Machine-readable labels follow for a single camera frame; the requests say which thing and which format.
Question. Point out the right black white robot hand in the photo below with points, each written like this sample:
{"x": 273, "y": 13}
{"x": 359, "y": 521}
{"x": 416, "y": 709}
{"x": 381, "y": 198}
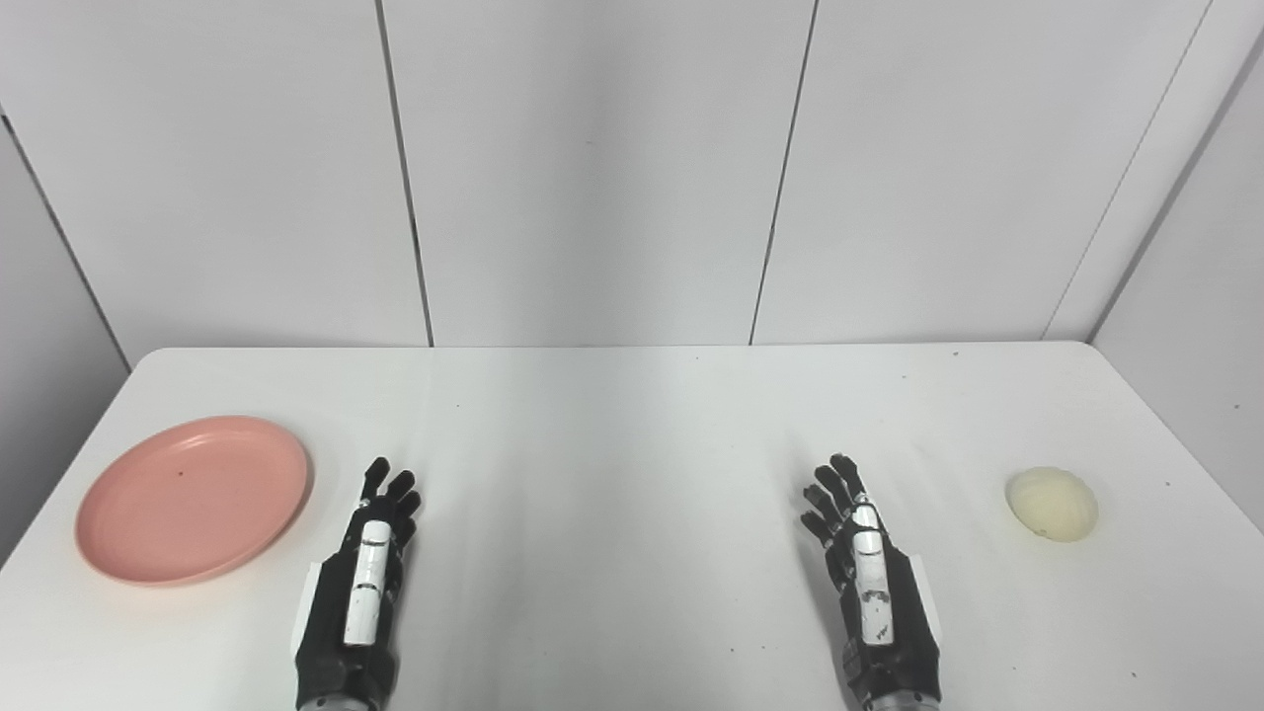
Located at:
{"x": 894, "y": 622}

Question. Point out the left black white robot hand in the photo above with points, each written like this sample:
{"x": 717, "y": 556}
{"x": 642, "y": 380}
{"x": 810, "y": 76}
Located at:
{"x": 341, "y": 612}

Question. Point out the pink round plate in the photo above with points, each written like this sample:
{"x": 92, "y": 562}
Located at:
{"x": 194, "y": 499}

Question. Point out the cream steamed bun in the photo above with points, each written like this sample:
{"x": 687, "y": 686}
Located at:
{"x": 1053, "y": 503}

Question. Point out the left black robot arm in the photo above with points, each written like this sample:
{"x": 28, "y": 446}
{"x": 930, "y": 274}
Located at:
{"x": 336, "y": 706}

